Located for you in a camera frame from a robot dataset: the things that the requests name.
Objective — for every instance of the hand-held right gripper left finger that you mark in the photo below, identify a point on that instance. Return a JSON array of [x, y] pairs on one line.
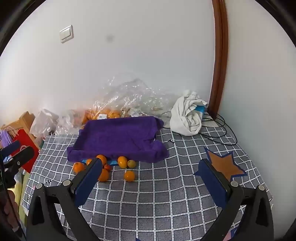
[[89, 185]]

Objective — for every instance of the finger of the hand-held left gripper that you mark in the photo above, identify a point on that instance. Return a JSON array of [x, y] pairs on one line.
[[20, 158], [10, 148]]

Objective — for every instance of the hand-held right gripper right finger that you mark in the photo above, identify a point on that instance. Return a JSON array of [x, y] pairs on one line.
[[214, 185]]

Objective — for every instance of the orange kumquat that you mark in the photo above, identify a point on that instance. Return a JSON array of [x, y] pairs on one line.
[[129, 175], [89, 161], [101, 159], [103, 175], [78, 167], [122, 161]]

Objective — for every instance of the yellow-green kumquat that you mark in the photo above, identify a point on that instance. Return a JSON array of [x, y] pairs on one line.
[[131, 163]]

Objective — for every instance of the purple towel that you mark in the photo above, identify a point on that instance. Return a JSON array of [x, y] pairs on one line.
[[115, 139]]

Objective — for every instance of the person's left hand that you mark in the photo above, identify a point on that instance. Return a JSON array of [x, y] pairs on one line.
[[8, 209]]

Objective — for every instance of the purple paper bag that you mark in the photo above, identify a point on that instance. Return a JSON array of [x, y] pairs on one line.
[[5, 136]]

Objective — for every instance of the pale yellow sheet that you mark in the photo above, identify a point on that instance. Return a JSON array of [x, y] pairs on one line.
[[22, 185]]

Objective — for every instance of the red paper bag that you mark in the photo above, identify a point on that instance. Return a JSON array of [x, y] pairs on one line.
[[24, 138]]

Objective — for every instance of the small red fruit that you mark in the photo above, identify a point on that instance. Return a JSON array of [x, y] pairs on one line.
[[107, 166]]

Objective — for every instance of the cardboard box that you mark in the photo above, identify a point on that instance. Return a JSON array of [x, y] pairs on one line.
[[25, 119]]

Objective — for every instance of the white plastic bag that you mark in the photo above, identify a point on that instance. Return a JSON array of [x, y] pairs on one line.
[[44, 122]]

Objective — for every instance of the grey checkered tablecloth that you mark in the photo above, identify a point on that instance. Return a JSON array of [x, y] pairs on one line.
[[150, 204]]

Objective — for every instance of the white striped towel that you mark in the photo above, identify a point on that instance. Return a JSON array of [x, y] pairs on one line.
[[185, 118]]

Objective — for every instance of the clear bag with white label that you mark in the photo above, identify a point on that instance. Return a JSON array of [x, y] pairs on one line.
[[137, 112]]

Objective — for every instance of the crumpled clear plastic bag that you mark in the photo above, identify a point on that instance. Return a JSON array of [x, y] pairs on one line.
[[129, 92]]

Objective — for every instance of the white light switch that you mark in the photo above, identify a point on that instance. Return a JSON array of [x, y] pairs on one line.
[[66, 34]]

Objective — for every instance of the brown wooden door frame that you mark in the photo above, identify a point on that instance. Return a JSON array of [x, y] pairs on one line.
[[219, 58]]

